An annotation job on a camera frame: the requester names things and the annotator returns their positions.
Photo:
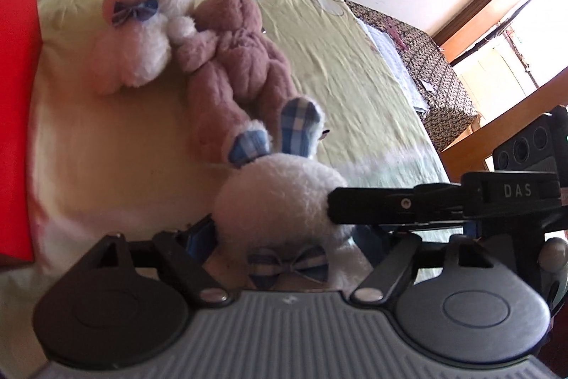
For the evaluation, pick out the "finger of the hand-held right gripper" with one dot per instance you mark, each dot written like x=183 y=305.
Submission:
x=377 y=206

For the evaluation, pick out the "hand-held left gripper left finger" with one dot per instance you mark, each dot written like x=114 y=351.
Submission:
x=197 y=239

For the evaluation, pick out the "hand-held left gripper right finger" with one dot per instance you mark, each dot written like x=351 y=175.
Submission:
x=399 y=263

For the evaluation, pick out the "white plush rabbit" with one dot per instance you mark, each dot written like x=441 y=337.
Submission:
x=275 y=192
x=133 y=46

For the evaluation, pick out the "mauve plush bear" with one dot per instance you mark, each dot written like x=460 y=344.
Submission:
x=239 y=59

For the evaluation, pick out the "red cardboard box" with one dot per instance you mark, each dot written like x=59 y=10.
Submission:
x=17 y=95

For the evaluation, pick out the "dark patterned sofa cover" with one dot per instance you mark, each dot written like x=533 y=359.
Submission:
x=439 y=95

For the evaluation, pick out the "stack of papers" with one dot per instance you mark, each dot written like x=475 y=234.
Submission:
x=395 y=59

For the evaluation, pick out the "wooden furniture rail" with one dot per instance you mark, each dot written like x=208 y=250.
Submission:
x=470 y=148

